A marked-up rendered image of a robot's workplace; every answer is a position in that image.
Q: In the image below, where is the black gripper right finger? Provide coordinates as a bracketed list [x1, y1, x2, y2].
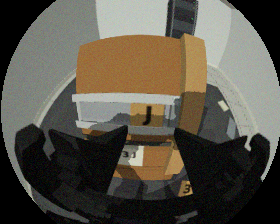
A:
[174, 127, 247, 193]

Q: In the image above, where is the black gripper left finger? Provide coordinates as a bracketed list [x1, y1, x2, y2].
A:
[47, 124, 127, 194]

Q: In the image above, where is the tan letter tile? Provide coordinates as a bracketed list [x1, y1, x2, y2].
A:
[130, 103, 165, 127]
[177, 181, 192, 197]

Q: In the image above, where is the white paper ticket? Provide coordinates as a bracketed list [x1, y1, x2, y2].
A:
[117, 144, 144, 167]

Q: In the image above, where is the small cream flat tile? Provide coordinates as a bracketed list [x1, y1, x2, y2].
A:
[217, 101, 229, 112]

